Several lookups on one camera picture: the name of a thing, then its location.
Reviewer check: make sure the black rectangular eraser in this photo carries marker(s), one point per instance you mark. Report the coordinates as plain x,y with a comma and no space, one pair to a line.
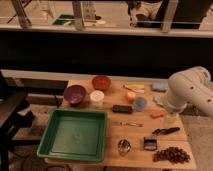
122,109

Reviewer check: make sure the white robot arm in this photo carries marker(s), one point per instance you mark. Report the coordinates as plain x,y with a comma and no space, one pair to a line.
189,86

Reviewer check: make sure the red bowl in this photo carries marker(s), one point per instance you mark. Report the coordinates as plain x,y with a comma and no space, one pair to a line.
101,82

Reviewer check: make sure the white lidded cup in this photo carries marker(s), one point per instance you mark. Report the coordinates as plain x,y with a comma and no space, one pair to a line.
97,98

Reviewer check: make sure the orange fruit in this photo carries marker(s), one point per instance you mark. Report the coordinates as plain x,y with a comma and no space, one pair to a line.
131,96

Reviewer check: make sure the wooden spoon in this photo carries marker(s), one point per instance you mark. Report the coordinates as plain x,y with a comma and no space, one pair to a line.
137,91

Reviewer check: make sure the yellow wooden block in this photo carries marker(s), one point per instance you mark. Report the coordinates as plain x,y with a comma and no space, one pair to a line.
135,86

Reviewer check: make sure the purple bowl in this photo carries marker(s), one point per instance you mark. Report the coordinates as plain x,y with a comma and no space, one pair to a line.
74,94

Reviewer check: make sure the metal fork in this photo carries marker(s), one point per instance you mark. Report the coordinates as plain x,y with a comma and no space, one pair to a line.
127,124

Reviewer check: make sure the blue sponge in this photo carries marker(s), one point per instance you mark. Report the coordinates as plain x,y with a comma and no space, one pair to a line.
159,87

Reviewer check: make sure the orange small block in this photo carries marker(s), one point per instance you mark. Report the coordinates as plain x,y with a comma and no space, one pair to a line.
157,115

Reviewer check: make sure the green plastic tray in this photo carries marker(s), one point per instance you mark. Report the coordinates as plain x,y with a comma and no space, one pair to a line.
77,135

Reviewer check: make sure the small metal cup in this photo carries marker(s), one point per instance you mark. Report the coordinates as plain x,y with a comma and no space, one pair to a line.
124,147

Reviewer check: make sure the pile of brown nuts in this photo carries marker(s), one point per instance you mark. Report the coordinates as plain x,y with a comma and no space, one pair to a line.
172,154

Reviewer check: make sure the black side table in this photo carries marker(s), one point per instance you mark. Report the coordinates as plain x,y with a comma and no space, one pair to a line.
11,103

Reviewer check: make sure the black handled brush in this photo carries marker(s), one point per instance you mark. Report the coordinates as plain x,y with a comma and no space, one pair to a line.
150,142

